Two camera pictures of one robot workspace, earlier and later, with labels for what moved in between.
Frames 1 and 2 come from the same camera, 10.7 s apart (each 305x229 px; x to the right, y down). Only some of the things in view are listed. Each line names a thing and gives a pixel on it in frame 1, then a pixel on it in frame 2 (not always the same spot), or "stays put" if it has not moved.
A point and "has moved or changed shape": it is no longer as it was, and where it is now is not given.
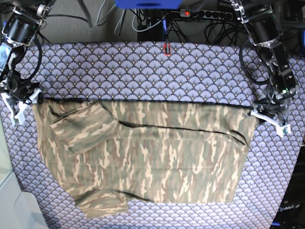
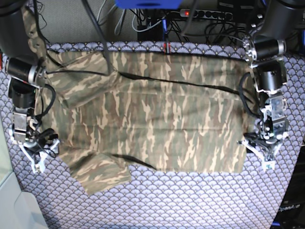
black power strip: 206,14 stays put
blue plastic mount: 150,4 stays put
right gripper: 276,105 to 273,126
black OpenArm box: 291,215 stays put
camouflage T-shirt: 111,152 has moved or changed shape
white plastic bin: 18,209 stays put
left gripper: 20,89 to 34,140
